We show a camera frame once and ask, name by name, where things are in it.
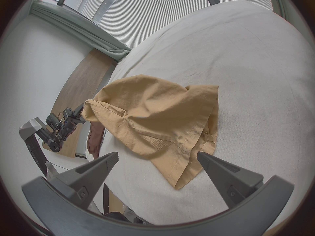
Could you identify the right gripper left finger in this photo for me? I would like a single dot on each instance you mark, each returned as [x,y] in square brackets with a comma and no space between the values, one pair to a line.
[81,181]

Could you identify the brown shorts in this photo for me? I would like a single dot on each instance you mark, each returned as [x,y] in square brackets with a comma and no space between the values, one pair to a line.
[94,139]

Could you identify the tan shorts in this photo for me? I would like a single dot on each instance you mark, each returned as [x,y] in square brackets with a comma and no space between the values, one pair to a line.
[152,112]

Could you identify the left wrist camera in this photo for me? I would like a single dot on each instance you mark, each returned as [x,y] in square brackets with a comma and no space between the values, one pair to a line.
[68,112]

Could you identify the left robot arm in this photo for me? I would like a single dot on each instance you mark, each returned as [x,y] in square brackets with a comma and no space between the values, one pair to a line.
[30,128]

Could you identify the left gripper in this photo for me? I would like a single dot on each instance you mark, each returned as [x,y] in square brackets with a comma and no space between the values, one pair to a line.
[76,120]

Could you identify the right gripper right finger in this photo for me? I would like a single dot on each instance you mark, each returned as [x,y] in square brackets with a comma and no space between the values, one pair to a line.
[233,183]

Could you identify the bed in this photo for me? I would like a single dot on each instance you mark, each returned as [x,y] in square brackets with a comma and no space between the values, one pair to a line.
[246,82]

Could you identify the window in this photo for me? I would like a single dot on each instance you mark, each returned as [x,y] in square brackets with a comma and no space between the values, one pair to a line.
[147,13]

